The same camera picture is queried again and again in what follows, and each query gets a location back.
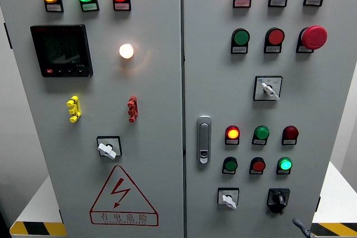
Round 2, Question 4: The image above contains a small red handle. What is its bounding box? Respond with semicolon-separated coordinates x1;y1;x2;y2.
127;95;138;123

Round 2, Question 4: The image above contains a small white handle turn switch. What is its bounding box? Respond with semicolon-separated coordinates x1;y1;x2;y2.
217;187;240;210

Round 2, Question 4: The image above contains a pale grey cabinet door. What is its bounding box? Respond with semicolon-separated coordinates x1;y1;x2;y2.
0;0;185;238

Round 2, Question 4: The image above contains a small red indicator lamp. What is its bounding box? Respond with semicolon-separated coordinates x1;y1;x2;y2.
225;125;240;140
282;125;300;140

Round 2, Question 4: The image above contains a pale grey door with lock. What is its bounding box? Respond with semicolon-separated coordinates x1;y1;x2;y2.
182;0;357;238

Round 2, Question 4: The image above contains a silver door lock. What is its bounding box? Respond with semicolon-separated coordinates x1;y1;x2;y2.
196;115;213;165

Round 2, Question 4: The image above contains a small green push button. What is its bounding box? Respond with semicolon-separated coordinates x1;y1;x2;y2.
223;156;238;172

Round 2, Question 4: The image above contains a red warning triangle sign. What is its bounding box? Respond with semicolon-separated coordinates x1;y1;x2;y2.
89;164;160;227

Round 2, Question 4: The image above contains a small yellow handle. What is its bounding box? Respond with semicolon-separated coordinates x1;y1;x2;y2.
66;95;82;123

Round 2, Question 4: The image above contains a black yellow striped tape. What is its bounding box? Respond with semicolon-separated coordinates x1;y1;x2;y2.
9;221;67;236
310;222;357;237

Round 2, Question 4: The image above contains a white indicator lamp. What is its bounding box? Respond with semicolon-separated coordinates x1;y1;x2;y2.
119;43;135;60

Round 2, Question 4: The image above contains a large green push button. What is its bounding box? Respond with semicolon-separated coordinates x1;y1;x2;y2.
232;28;251;46

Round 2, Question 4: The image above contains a small green indicator lamp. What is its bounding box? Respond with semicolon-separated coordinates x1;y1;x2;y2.
253;125;270;140
277;157;293;171

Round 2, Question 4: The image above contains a slim white handle turn switch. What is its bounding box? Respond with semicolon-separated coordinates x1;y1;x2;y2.
253;75;283;102

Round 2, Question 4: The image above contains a small red push button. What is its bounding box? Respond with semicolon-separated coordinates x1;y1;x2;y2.
250;157;266;172

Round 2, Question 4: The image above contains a black knob turn switch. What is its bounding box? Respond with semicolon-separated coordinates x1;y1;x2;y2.
266;188;291;215

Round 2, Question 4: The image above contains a large red stop button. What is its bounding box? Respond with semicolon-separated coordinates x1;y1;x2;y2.
301;25;328;51

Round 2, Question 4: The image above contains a black digital display meter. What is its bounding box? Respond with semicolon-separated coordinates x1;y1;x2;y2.
30;24;94;78

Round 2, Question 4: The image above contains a large red push button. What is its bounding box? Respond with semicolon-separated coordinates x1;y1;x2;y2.
265;27;286;46

